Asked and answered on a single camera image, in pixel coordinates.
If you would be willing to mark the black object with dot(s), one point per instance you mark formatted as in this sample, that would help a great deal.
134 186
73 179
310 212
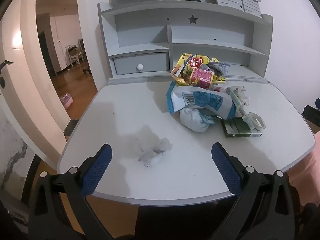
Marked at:
312 116

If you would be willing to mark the clear plastic bag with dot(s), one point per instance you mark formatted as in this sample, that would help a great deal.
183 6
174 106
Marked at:
156 152

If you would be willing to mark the grey desk hutch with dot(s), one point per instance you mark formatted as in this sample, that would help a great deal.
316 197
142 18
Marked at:
140 32

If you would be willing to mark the green and white slim box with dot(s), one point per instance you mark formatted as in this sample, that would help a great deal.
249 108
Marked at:
241 110

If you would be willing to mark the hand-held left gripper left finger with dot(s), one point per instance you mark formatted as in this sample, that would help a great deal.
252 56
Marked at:
98 166

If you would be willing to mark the white chair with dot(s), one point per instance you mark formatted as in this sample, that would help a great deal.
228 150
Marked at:
73 53

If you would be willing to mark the white door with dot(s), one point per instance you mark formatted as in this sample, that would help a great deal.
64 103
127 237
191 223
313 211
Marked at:
27 100

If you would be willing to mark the blue and white snack bag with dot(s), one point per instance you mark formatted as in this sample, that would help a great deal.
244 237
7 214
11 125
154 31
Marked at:
200 100

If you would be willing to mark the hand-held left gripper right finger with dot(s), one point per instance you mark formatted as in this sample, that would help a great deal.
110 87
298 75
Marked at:
225 166

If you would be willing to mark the patterned paper cup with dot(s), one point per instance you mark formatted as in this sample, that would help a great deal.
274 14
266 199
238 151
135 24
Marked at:
238 90

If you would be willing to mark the grey drawer with white knob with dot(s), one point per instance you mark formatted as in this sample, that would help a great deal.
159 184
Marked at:
150 63

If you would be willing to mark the white crumpled bag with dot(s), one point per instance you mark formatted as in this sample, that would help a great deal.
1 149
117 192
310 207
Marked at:
193 120

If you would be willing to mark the grey desk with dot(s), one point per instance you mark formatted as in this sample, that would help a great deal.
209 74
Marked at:
125 120

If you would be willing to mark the pink container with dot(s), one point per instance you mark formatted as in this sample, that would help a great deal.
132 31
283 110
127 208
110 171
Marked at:
66 101

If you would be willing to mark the green carton box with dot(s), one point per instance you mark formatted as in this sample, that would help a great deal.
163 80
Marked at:
236 127

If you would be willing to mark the yellow snack bag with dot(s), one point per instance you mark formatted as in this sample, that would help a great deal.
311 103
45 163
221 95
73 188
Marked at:
182 66

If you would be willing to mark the pink snack packet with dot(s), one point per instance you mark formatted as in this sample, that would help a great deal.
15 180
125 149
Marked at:
201 76

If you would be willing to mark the clear tape roll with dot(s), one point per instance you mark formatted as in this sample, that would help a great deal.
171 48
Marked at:
257 121

